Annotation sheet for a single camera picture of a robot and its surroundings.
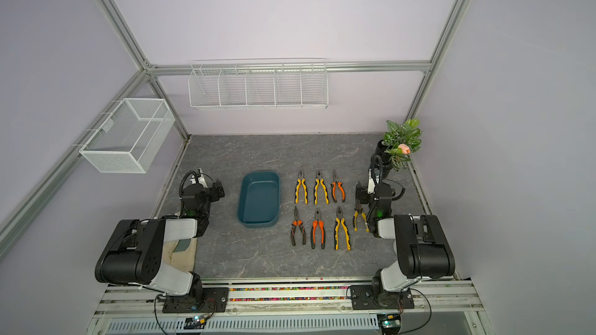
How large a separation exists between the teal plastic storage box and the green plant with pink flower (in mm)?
479

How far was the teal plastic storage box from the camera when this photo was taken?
3.01 feet

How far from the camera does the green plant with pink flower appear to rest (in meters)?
0.81
